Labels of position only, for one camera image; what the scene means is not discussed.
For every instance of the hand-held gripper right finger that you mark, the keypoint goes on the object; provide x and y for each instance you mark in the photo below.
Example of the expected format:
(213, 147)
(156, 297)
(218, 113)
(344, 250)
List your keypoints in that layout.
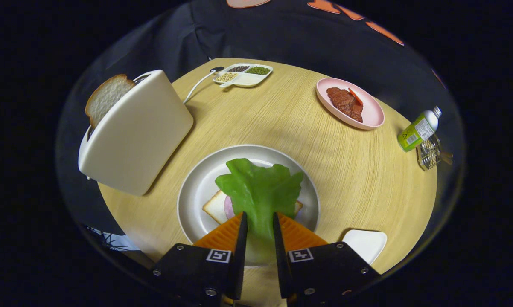
(281, 264)

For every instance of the pink ham slice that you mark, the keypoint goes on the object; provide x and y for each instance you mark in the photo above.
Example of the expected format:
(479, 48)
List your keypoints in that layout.
(228, 209)

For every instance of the small white dish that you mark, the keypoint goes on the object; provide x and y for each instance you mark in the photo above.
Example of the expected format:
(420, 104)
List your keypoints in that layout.
(365, 243)

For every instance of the thick toast bread slice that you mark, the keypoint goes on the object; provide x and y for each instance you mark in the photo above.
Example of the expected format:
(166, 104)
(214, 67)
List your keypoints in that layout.
(107, 96)

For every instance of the pink round plate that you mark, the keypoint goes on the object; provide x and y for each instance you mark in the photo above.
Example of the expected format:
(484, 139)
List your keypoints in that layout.
(374, 113)

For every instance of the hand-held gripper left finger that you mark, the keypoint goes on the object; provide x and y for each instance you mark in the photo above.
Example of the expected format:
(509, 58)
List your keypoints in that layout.
(239, 256)

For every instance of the flat white bread slice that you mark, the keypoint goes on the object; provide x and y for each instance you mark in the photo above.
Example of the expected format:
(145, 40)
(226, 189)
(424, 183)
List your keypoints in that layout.
(216, 207)

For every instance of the green label bottle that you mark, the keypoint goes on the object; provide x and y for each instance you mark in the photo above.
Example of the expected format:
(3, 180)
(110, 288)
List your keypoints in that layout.
(414, 134)

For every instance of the red sausage strip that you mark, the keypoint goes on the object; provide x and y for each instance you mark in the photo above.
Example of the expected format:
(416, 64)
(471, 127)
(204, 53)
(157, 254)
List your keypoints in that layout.
(355, 97)

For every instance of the green lettuce leaf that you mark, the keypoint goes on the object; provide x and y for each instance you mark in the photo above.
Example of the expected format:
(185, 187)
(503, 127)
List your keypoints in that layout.
(260, 192)

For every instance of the brown meat slice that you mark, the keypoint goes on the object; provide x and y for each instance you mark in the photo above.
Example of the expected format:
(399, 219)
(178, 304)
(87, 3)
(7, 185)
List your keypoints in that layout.
(344, 102)

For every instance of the white toaster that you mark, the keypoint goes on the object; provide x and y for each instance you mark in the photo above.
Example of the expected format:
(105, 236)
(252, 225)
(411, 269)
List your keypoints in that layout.
(137, 140)

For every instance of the white divided bean tray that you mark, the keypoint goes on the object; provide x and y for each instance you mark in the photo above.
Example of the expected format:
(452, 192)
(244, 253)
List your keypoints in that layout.
(250, 79)

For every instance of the white round plate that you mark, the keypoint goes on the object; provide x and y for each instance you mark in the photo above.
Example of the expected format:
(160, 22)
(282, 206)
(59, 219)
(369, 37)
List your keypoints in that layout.
(196, 192)

